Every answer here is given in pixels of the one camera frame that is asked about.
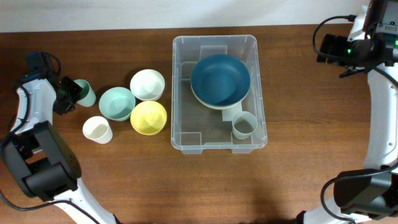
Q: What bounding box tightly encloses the green cup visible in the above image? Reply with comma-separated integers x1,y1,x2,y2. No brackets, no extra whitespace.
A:
75,79,96,107

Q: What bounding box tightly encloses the white cup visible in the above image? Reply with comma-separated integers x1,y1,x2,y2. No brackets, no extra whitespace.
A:
82,116,113,144

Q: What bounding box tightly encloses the cream plate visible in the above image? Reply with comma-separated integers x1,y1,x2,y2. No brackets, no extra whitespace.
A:
191,88,247,110

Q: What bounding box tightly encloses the dark blue plate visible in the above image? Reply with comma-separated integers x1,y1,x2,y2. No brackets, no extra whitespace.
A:
190,54,251,106

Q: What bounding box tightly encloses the grey cup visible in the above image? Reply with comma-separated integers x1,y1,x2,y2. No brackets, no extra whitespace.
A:
232,111,257,139

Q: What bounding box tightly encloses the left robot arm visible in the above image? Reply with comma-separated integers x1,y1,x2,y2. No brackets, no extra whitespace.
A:
1,78,119,223

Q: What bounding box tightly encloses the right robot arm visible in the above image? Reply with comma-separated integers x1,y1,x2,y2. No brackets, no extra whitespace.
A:
295,0,397,224

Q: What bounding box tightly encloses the green bowl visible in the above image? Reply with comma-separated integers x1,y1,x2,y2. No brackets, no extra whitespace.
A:
99,87,136,121

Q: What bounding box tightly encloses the white bowl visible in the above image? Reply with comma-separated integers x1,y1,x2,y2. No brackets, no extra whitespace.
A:
130,69,165,101

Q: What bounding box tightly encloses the yellow bowl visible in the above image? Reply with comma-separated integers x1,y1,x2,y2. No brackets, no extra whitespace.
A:
130,101,167,136

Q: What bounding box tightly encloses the white label in bin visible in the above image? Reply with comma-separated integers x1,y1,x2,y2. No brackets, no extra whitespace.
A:
222,102,243,121

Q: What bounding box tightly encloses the clear plastic storage bin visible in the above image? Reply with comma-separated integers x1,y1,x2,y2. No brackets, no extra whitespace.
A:
171,35,268,154

